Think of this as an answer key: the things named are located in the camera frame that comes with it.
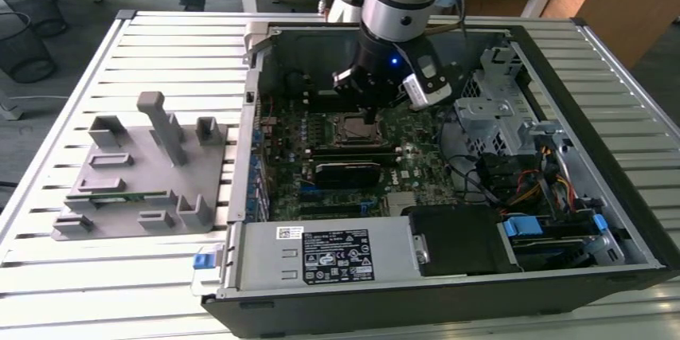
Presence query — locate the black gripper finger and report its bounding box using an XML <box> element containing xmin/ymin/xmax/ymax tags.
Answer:
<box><xmin>360</xmin><ymin>103</ymin><xmax>380</xmax><ymax>127</ymax></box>

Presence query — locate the CPU socket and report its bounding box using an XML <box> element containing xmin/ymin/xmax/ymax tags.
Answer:
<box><xmin>330</xmin><ymin>111</ymin><xmax>388</xmax><ymax>147</ymax></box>

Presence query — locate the green motherboard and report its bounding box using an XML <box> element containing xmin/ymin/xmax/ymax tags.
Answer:
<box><xmin>254</xmin><ymin>91</ymin><xmax>464</xmax><ymax>224</ymax></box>

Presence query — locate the black graphics card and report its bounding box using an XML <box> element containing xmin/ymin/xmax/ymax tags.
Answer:
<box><xmin>312</xmin><ymin>160</ymin><xmax>384</xmax><ymax>191</ymax></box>

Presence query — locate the metal drive cage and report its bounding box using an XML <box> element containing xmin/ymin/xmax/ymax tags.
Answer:
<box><xmin>452</xmin><ymin>47</ymin><xmax>539</xmax><ymax>158</ymax></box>

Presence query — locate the silver chipset heatsink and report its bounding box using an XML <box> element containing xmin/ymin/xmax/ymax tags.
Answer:
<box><xmin>386</xmin><ymin>191</ymin><xmax>423</xmax><ymax>216</ymax></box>

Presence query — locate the grey case latch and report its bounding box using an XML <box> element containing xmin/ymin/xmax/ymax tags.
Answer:
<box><xmin>243</xmin><ymin>20</ymin><xmax>274</xmax><ymax>67</ymax></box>

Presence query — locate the black expansion slot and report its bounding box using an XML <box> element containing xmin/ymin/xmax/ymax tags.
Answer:
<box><xmin>299</xmin><ymin>203</ymin><xmax>367</xmax><ymax>216</ymax></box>

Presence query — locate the silver power supply unit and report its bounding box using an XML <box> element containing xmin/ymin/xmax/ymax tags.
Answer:
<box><xmin>215</xmin><ymin>216</ymin><xmax>427</xmax><ymax>301</ymax></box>

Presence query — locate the blue disk carrier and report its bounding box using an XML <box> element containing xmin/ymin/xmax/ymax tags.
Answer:
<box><xmin>500</xmin><ymin>215</ymin><xmax>544</xmax><ymax>238</ymax></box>

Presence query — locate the grey parts rack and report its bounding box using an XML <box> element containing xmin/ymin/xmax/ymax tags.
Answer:
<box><xmin>50</xmin><ymin>91</ymin><xmax>231</xmax><ymax>242</ymax></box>

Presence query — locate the wooden cabinet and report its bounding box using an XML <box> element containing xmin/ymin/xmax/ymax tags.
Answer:
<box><xmin>542</xmin><ymin>0</ymin><xmax>680</xmax><ymax>69</ymax></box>

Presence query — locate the green RAM stick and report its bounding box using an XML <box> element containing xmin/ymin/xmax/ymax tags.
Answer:
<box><xmin>88</xmin><ymin>191</ymin><xmax>172</xmax><ymax>203</ymax></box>

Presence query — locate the black PC case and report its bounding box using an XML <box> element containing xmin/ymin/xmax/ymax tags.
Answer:
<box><xmin>200</xmin><ymin>17</ymin><xmax>680</xmax><ymax>340</ymax></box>

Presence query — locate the black mesh waste bin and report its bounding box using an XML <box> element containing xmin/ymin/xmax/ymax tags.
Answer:
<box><xmin>0</xmin><ymin>0</ymin><xmax>70</xmax><ymax>38</ymax></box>
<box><xmin>0</xmin><ymin>12</ymin><xmax>59</xmax><ymax>84</ymax></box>

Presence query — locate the grey stand foot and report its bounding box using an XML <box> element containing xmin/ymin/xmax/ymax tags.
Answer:
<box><xmin>0</xmin><ymin>88</ymin><xmax>26</xmax><ymax>121</ymax></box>

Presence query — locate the black internal cable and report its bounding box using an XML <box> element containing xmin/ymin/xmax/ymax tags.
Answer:
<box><xmin>443</xmin><ymin>151</ymin><xmax>506</xmax><ymax>210</ymax></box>

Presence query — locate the silver drive bracket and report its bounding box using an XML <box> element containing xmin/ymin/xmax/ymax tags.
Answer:
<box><xmin>523</xmin><ymin>119</ymin><xmax>630</xmax><ymax>266</ymax></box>

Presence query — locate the coloured power wire bundle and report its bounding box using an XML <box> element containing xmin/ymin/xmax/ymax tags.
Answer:
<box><xmin>502</xmin><ymin>147</ymin><xmax>580</xmax><ymax>216</ymax></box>

